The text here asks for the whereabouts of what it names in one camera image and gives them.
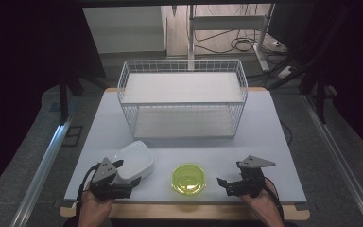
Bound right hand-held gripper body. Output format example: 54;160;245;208
232;154;277;200

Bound thin black table cable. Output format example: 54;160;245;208
279;120;294;147

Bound white wire shelf rack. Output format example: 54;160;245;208
116;59;250;141

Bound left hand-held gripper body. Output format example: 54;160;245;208
89;157;133;201

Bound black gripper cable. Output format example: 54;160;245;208
75;163;102;218
262;175;285;223

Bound white cabinet panel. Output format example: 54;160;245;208
81;6;168;55

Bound person's left hand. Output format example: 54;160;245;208
77;182;114;227

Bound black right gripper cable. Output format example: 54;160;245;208
262;175;285;223

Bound white metal desk frame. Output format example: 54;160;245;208
186;3;276;72

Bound person's right hand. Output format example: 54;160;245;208
238;188;285;227

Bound black metal stand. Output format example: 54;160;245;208
57;70;109;125
298;61;330;125

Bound black floor cables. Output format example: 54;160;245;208
194;28;268;55

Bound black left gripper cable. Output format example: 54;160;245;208
75;163;102;218

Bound silver metal rail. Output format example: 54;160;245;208
9;120;74;227
300;94;363;227

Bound dark curtain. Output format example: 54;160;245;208
266;0;363;164
0;0;107;204

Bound white power strip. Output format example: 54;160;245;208
276;65;298;80

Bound clear container with green lid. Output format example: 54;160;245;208
170;162;207;197

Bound white lidded container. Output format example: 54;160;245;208
111;140;156;185

